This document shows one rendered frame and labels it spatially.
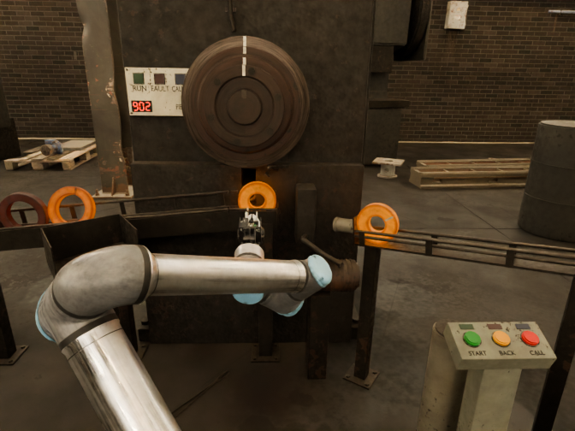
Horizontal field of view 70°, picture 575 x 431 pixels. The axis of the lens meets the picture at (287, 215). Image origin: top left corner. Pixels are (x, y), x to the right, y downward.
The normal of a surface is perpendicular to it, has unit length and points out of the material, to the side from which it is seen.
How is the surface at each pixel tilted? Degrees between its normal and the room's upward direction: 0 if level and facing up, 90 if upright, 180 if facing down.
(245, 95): 90
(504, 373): 90
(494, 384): 90
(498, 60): 90
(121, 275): 65
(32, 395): 0
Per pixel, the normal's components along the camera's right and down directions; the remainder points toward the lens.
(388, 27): 0.21, 0.36
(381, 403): 0.01, -0.94
